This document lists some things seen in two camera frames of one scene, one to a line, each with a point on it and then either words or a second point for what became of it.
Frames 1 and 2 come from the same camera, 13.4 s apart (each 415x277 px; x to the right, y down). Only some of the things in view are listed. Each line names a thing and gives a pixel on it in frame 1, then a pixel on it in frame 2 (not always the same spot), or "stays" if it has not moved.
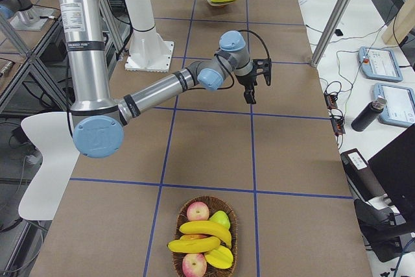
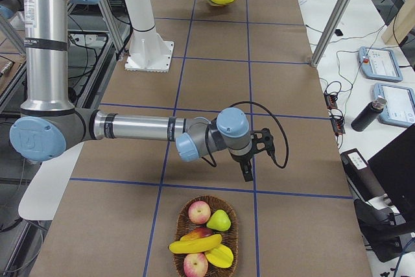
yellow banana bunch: (221, 257) stays
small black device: (338, 32) stays
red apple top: (198, 211) stays
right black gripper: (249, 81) to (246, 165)
